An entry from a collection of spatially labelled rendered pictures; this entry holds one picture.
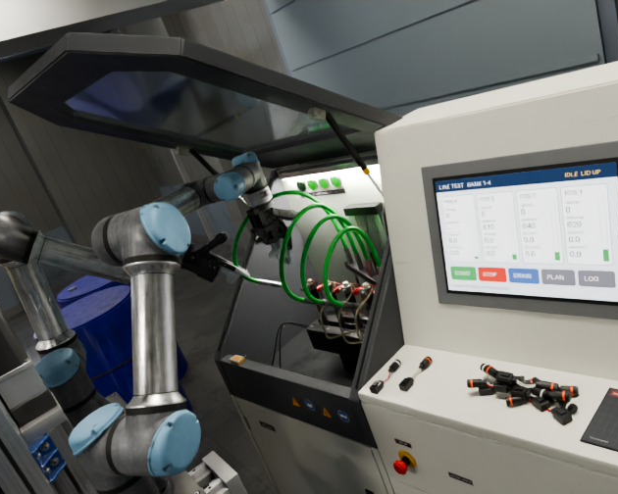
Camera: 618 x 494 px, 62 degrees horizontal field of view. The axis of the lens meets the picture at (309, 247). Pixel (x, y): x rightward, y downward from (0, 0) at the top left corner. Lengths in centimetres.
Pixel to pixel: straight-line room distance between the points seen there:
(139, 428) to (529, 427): 75
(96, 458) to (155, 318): 29
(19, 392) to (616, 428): 122
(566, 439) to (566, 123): 60
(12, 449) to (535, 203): 121
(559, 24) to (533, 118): 177
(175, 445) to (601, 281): 88
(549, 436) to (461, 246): 45
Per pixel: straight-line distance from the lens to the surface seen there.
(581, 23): 289
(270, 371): 167
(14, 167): 865
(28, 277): 169
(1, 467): 133
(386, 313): 143
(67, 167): 832
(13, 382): 135
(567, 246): 119
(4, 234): 155
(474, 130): 124
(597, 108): 114
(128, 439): 109
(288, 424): 177
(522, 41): 304
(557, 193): 117
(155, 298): 108
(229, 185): 141
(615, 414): 117
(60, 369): 161
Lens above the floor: 175
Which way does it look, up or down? 18 degrees down
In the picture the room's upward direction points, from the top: 20 degrees counter-clockwise
